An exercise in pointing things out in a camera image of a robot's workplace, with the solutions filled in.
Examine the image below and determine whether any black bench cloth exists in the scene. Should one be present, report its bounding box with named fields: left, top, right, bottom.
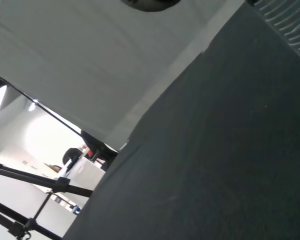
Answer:
left=62, top=0, right=300, bottom=240

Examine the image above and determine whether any white box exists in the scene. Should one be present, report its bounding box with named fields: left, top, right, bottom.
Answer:
left=64, top=156, right=107, bottom=198

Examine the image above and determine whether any pale board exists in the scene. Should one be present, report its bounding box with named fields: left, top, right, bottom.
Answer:
left=0, top=0, right=248, bottom=152

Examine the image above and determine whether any black tripod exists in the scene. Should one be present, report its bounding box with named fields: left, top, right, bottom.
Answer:
left=0, top=159, right=95, bottom=240

